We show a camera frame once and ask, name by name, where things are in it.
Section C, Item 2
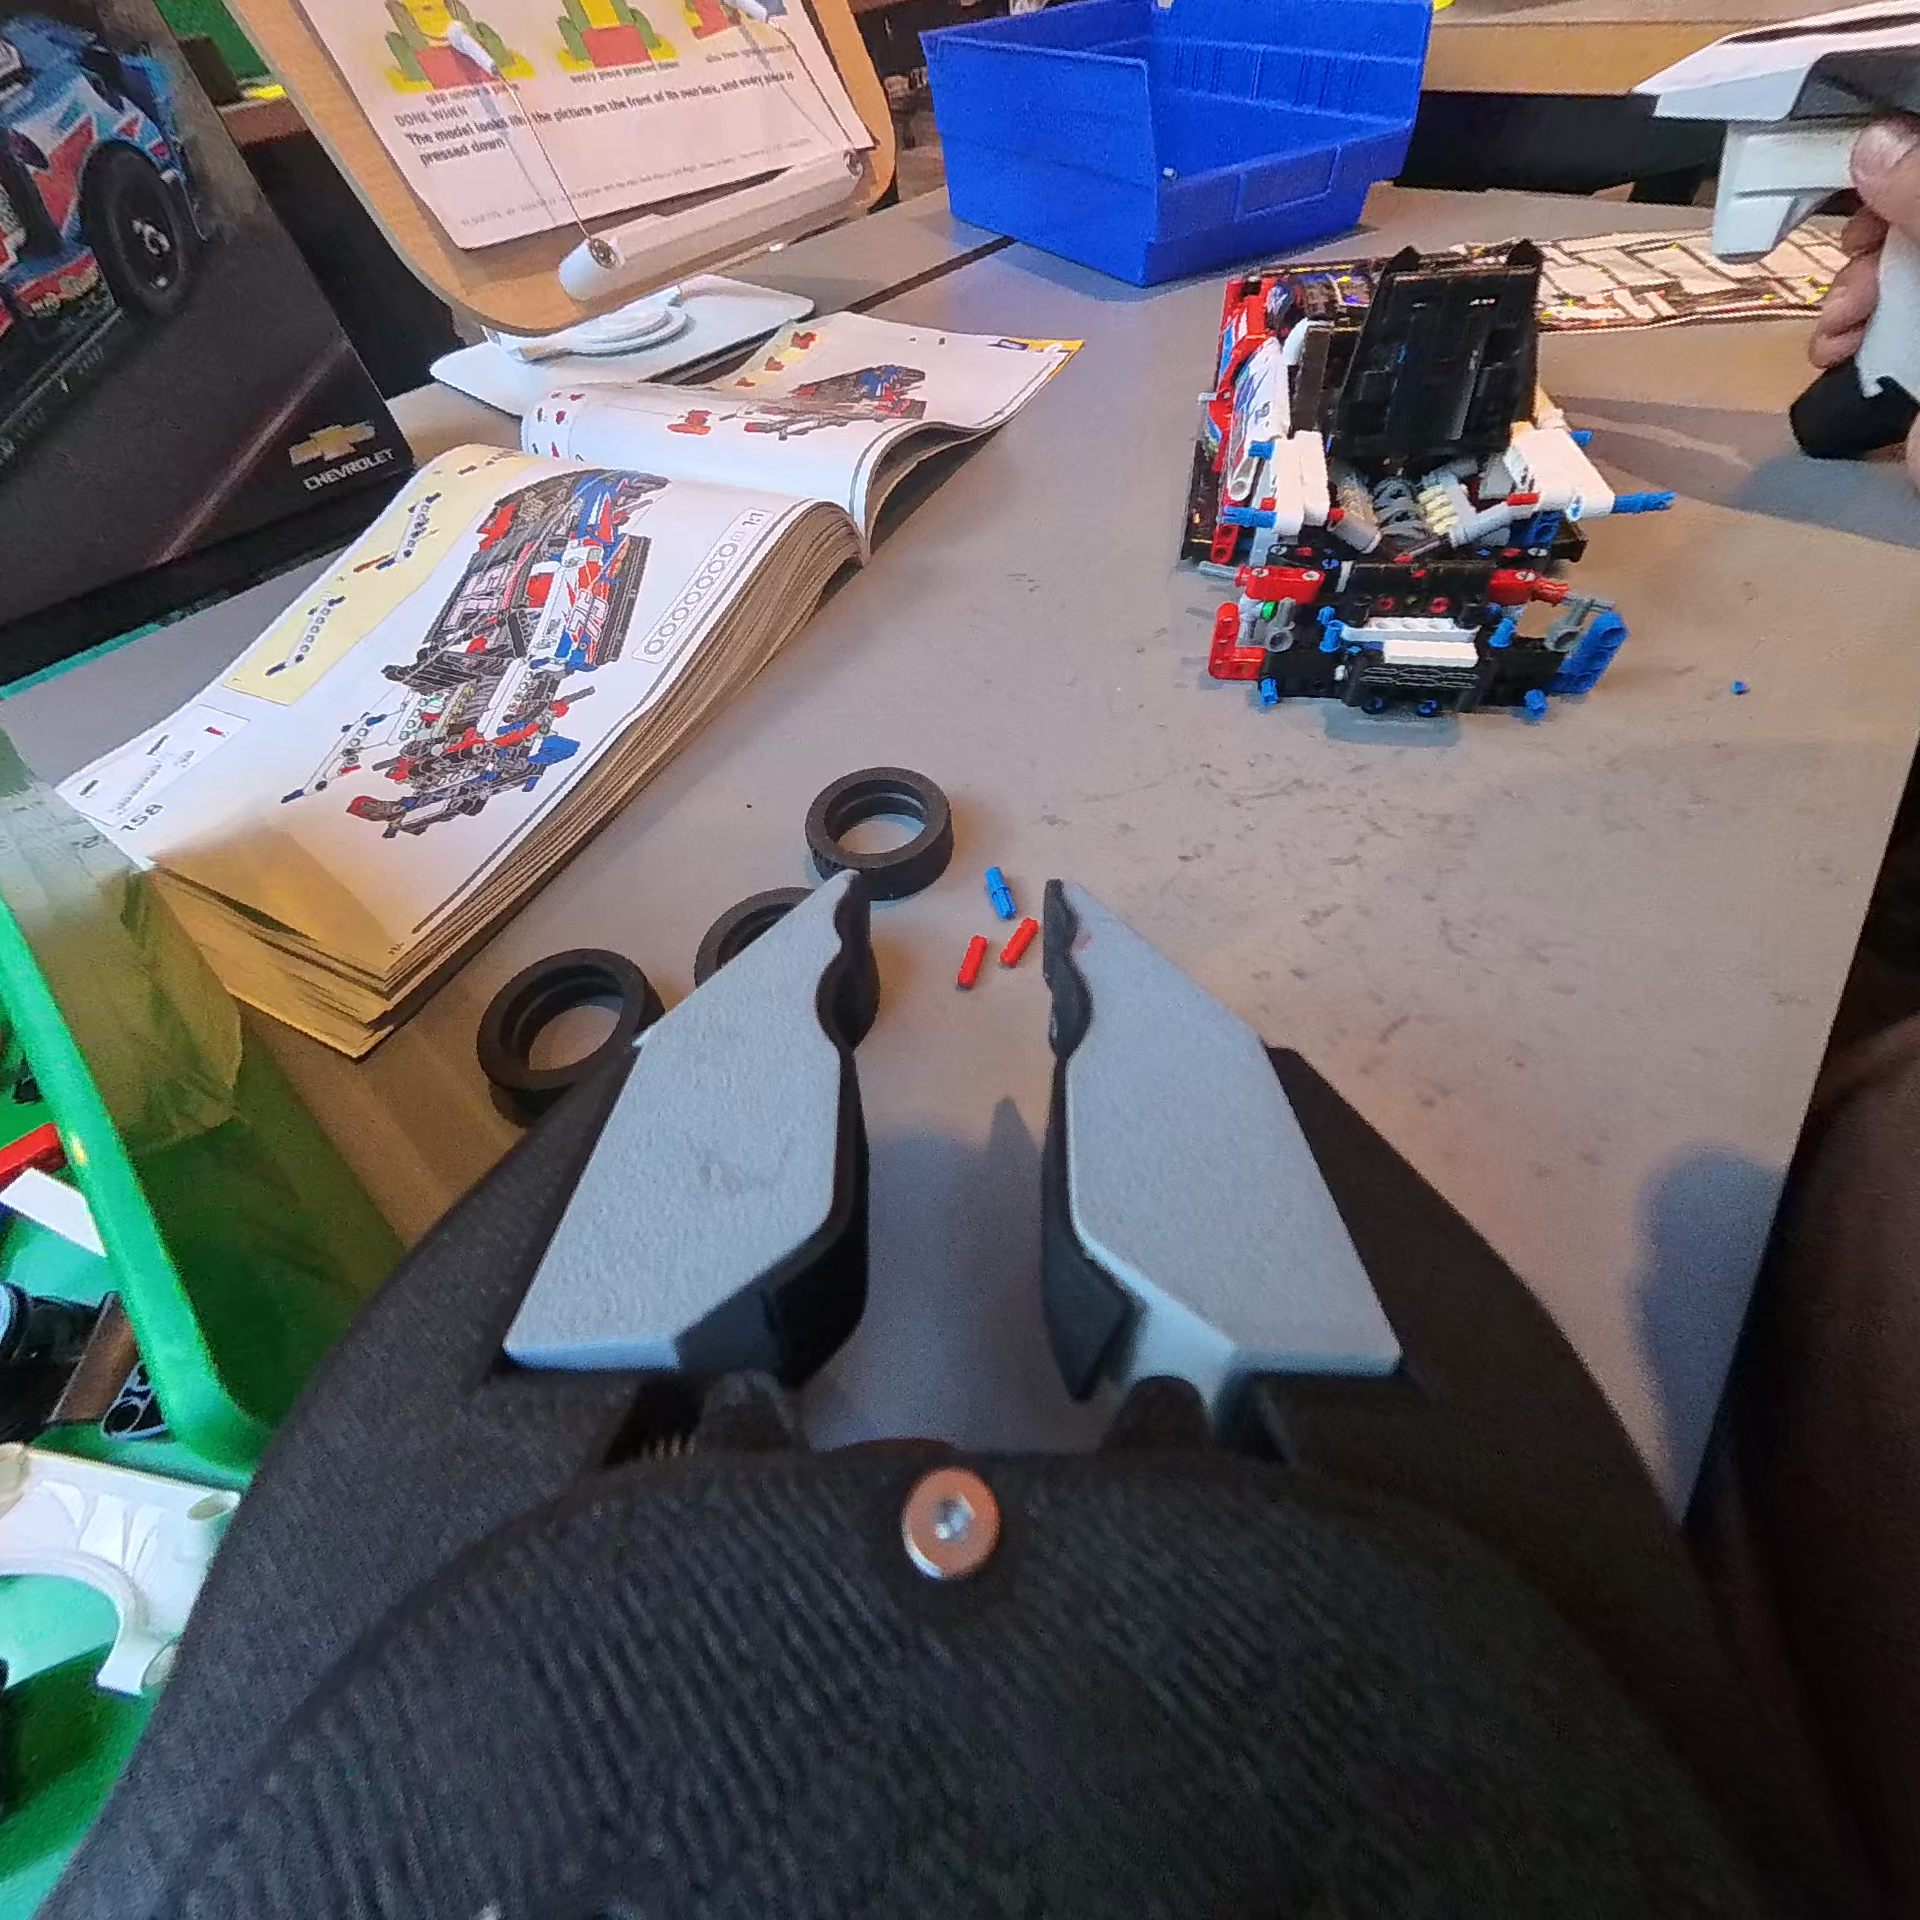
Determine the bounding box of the toy brick race car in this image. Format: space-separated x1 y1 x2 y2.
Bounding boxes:
1180 240 1681 724

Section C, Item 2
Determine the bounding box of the black toy tyre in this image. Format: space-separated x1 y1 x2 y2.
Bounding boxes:
690 883 882 1040
476 947 668 1123
806 767 958 911

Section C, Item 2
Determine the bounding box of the toy car instruction booklet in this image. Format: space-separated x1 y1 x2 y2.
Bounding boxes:
57 442 873 1064

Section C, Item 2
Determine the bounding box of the tan clipboard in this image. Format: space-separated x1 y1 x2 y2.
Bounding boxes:
223 0 904 344

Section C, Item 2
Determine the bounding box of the person's brown shirt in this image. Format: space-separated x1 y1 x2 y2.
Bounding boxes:
1763 1013 1920 1920

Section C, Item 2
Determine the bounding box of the blue plastic bin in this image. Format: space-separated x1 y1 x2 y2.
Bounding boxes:
919 0 1438 290

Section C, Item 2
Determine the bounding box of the white curved arch piece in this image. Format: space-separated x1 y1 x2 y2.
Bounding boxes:
0 1439 244 1700

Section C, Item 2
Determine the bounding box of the black toy set box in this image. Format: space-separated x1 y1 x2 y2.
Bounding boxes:
0 0 416 635

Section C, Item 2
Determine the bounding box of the printed instruction sheet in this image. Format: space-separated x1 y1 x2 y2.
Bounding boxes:
290 0 878 257

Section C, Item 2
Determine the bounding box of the person's right hand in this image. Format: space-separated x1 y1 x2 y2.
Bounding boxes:
1803 115 1920 378

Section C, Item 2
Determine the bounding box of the green plastic bin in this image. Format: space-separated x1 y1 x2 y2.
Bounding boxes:
0 737 409 1920

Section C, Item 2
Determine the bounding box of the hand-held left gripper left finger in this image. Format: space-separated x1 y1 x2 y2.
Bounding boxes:
503 871 882 1392

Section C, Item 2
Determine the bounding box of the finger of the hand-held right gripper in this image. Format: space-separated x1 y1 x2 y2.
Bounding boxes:
1633 7 1920 127

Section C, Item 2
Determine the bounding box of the black toy wheel rim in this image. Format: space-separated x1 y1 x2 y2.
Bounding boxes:
0 1281 172 1448

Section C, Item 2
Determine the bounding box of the yellow-cornered white booklet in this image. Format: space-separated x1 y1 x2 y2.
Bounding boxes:
519 312 1086 567

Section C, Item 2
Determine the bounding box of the white stand base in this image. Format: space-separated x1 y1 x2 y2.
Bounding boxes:
430 272 824 415

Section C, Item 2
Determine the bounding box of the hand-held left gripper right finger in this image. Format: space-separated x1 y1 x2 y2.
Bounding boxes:
1039 877 1406 1404

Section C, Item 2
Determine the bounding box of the neighbouring beige table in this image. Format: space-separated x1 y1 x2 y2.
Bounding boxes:
1415 0 1730 103

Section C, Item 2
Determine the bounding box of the printed sticker sheet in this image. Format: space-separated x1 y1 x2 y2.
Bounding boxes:
1528 225 1866 331

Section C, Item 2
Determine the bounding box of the grey desk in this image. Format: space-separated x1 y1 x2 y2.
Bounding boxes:
0 181 1920 1519

